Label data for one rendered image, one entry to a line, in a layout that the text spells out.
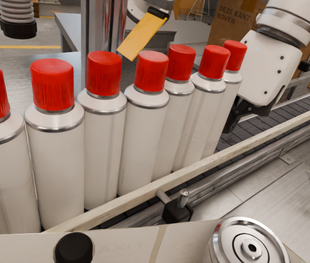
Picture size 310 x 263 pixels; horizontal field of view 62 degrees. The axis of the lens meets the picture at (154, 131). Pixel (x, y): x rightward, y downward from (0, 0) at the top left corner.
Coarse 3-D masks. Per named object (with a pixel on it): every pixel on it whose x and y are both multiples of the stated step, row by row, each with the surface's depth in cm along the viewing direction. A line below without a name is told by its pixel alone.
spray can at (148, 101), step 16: (144, 64) 26; (160, 64) 25; (144, 80) 26; (160, 80) 27; (128, 96) 28; (144, 96) 27; (160, 96) 28; (128, 112) 28; (144, 112) 27; (160, 112) 28; (128, 128) 29; (144, 128) 29; (160, 128) 30; (128, 144) 30; (144, 144) 30; (128, 160) 32; (144, 160) 32; (128, 176) 33; (144, 176) 34; (128, 192) 35
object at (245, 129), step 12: (288, 108) 70; (300, 108) 71; (252, 120) 61; (264, 120) 62; (276, 120) 63; (288, 120) 64; (240, 132) 56; (252, 132) 57; (288, 132) 60; (228, 144) 52; (264, 144) 54; (240, 156) 49; (216, 168) 45; (192, 180) 42; (168, 192) 39; (144, 204) 36; (120, 216) 34; (96, 228) 32
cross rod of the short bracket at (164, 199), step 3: (159, 189) 35; (156, 192) 35; (159, 192) 35; (162, 192) 35; (156, 195) 35; (159, 195) 34; (162, 195) 34; (165, 195) 34; (159, 198) 34; (162, 198) 34; (165, 198) 34; (168, 198) 34; (162, 201) 34; (165, 201) 34; (168, 201) 34
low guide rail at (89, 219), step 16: (272, 128) 53; (288, 128) 56; (240, 144) 46; (256, 144) 49; (208, 160) 41; (224, 160) 44; (176, 176) 37; (192, 176) 40; (144, 192) 34; (96, 208) 31; (112, 208) 31; (128, 208) 33; (64, 224) 28; (80, 224) 29; (96, 224) 31
